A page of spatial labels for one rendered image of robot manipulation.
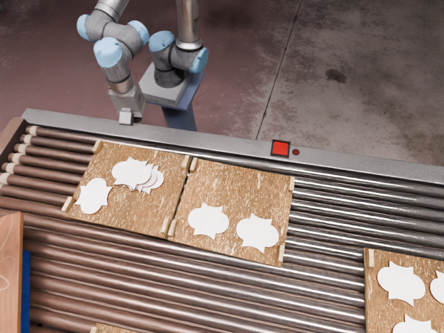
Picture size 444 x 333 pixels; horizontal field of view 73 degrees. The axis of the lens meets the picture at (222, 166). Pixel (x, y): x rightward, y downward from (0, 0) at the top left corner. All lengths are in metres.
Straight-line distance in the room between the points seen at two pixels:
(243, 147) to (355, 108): 1.66
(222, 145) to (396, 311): 0.85
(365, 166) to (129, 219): 0.95
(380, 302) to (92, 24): 1.25
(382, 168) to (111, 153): 1.11
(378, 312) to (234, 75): 2.26
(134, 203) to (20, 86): 2.43
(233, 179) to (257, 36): 2.30
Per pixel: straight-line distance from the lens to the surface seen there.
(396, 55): 3.39
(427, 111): 3.01
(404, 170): 1.39
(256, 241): 1.08
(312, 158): 1.29
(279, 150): 1.27
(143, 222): 1.16
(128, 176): 1.21
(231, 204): 1.13
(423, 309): 1.20
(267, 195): 1.16
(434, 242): 1.31
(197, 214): 1.12
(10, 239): 1.23
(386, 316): 1.15
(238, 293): 1.08
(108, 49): 0.93
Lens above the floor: 1.99
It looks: 61 degrees down
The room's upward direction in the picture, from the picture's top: 5 degrees counter-clockwise
